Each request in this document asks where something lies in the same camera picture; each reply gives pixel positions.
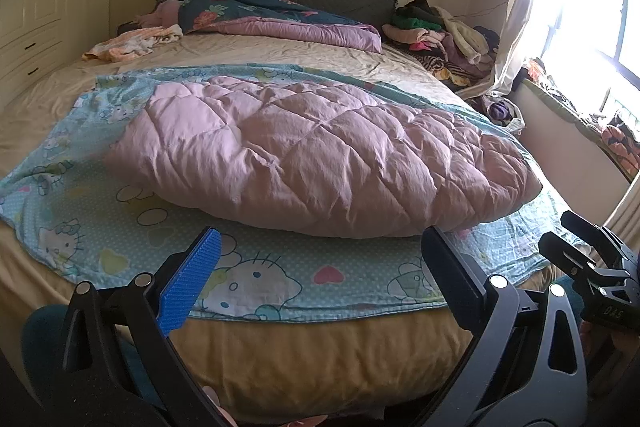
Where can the pink pillow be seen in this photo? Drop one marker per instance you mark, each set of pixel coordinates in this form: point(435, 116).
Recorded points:
point(167, 12)

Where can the pile of mixed clothes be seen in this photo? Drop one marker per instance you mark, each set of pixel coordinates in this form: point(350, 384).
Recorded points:
point(440, 32)

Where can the pink quilted jacket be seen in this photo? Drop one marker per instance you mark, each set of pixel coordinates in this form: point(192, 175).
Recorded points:
point(310, 157)

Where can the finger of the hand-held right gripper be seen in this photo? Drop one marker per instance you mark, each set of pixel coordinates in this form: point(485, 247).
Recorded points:
point(590, 229)
point(562, 252)

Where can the white curtain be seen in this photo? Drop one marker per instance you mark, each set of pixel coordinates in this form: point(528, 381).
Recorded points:
point(520, 7)

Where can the bed with beige sheet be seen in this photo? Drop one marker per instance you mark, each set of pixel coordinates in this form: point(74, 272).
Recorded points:
point(275, 52)

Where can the dark floral quilt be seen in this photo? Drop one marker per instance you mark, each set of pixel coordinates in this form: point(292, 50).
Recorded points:
point(220, 12)

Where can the window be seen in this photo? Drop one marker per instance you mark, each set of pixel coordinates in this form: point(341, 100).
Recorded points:
point(585, 7)

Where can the white bag of clothes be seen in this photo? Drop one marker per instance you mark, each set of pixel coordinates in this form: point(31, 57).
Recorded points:
point(500, 112)

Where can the cream wardrobe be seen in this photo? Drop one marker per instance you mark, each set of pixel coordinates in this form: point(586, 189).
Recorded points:
point(45, 7)

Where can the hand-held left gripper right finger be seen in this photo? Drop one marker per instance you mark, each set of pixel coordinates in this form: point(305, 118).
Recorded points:
point(450, 267)

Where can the colourful cloth heap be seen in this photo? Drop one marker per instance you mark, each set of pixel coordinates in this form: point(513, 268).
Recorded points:
point(620, 142)

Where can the white radiator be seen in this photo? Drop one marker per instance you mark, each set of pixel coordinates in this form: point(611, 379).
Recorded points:
point(625, 207)

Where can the peach and white cloth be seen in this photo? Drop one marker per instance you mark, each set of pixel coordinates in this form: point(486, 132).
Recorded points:
point(130, 42)

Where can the person's teal pants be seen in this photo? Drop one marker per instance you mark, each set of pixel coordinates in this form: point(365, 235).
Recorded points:
point(45, 347)

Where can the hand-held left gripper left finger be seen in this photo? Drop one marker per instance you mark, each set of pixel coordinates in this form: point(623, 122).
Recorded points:
point(192, 277)

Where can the blue cartoon print sheet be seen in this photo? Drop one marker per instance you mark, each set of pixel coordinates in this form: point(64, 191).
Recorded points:
point(150, 232)

